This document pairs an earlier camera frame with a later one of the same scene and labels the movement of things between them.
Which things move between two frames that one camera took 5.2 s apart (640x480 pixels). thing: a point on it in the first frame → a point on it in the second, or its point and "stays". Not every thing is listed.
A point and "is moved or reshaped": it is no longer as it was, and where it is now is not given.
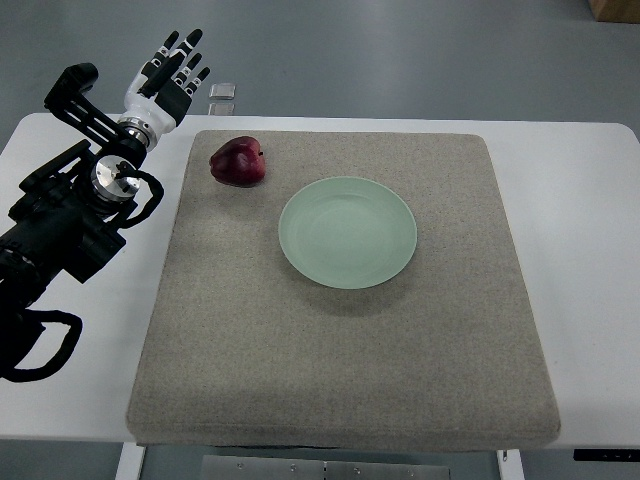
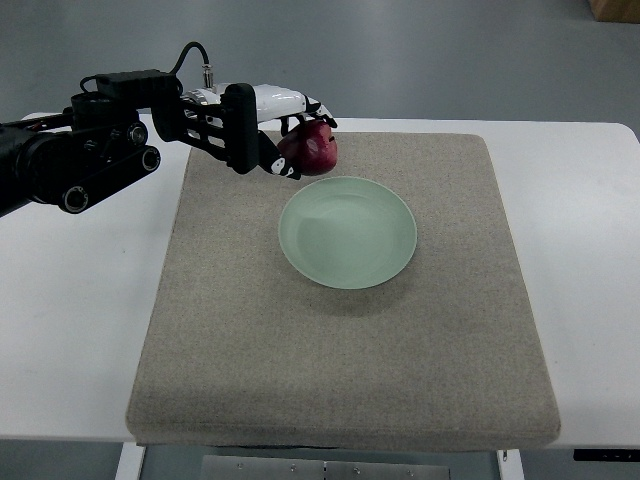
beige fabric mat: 254,353 stays
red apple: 238,162 is moved or reshaped
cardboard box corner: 616,11 stays
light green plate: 348,232 stays
